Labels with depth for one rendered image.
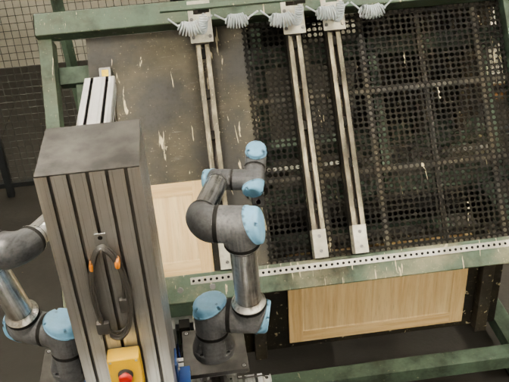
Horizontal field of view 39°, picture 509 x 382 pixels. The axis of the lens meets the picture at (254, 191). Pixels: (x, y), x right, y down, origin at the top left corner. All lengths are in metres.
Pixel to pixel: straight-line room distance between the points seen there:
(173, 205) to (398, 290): 1.22
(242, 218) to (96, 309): 0.50
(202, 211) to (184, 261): 1.04
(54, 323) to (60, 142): 0.81
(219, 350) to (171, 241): 0.80
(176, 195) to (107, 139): 1.37
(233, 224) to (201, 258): 1.07
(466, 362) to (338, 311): 0.68
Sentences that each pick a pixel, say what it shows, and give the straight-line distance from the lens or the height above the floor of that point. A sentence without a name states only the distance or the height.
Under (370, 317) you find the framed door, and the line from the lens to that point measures 3.73.
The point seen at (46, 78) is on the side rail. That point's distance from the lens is 3.32.
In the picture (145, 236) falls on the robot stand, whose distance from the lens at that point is 1.82.
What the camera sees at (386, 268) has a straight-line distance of 3.24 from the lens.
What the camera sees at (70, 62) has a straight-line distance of 3.91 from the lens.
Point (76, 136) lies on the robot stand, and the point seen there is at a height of 2.03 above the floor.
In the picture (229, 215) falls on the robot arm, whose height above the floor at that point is 1.67.
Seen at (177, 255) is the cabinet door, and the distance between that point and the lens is 3.18.
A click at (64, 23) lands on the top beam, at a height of 1.85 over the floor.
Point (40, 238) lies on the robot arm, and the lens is 2.25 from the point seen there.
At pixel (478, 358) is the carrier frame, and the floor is 0.18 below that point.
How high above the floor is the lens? 2.87
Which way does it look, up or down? 32 degrees down
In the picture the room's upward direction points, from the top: 4 degrees counter-clockwise
